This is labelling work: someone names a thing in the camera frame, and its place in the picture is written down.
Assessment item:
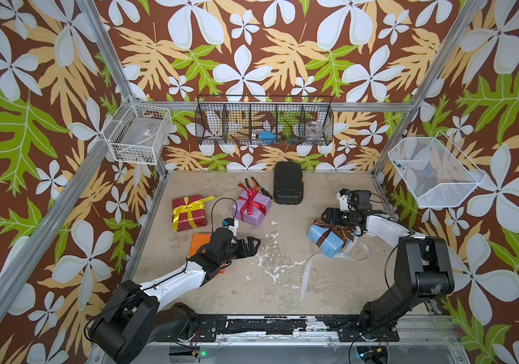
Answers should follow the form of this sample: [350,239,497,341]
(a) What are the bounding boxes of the brown ribbon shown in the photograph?
[312,219,354,247]

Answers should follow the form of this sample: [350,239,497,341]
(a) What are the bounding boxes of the blue object in basket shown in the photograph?
[259,131,277,146]

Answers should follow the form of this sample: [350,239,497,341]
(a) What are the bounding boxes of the red satin ribbon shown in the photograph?
[238,184,268,221]

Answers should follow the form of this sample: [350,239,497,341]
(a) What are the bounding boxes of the white satin ribbon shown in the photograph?
[300,238,371,300]

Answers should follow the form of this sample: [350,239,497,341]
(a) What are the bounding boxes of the orange gift box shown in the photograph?
[189,234,227,279]

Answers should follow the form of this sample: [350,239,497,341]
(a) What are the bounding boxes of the orange handled pliers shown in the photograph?
[245,177,273,200]

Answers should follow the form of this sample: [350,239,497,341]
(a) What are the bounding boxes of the white wire basket left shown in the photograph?
[103,98,173,165]

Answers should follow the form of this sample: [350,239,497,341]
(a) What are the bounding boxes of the white wire basket right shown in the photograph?
[388,136,486,209]

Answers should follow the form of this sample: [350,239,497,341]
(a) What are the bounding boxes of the black wire basket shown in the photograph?
[194,95,335,147]

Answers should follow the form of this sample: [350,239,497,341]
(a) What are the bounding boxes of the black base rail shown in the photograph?
[99,313,424,344]

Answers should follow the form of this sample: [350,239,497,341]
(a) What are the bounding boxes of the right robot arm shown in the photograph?
[322,189,454,341]

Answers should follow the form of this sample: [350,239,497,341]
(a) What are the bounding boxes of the dark red gift box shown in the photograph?
[171,194,209,233]

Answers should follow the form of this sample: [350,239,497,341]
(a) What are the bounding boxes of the white wire basket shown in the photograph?
[388,136,486,209]
[103,98,173,165]

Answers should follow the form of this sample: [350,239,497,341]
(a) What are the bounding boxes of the light blue gift box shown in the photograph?
[307,226,344,258]

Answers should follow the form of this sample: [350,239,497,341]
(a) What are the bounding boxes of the purple gift box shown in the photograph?
[233,187,272,228]

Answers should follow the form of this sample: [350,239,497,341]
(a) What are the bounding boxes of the black hard case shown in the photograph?
[273,161,304,205]

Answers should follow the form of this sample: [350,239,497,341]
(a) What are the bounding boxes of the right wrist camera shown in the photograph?
[337,189,351,212]

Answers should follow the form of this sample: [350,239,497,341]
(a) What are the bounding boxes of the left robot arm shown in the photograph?
[86,227,261,363]

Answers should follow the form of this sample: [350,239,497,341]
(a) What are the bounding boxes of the yellow satin ribbon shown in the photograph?
[171,195,216,232]

